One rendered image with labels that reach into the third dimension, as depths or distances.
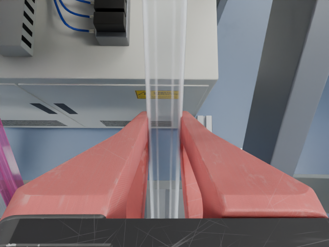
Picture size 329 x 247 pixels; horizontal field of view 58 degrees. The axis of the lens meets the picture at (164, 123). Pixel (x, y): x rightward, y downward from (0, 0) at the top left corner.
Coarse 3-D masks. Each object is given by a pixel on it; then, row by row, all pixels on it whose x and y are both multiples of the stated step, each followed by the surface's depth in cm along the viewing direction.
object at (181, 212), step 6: (24, 180) 24; (30, 180) 24; (180, 186) 24; (180, 192) 24; (0, 198) 24; (180, 198) 24; (0, 204) 25; (180, 204) 25; (0, 210) 25; (180, 210) 25; (0, 216) 26; (144, 216) 25; (150, 216) 26; (180, 216) 26
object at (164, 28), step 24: (144, 0) 9; (168, 0) 9; (144, 24) 9; (168, 24) 9; (144, 48) 10; (168, 48) 10; (168, 72) 10; (168, 96) 11; (168, 120) 12; (168, 144) 12; (168, 168) 13; (168, 192) 14; (168, 216) 15
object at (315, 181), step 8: (296, 176) 61; (304, 176) 58; (312, 176) 56; (320, 176) 54; (328, 176) 52; (312, 184) 54; (320, 184) 51; (328, 184) 49; (320, 192) 51; (328, 192) 49; (320, 200) 51; (328, 200) 49; (328, 208) 49
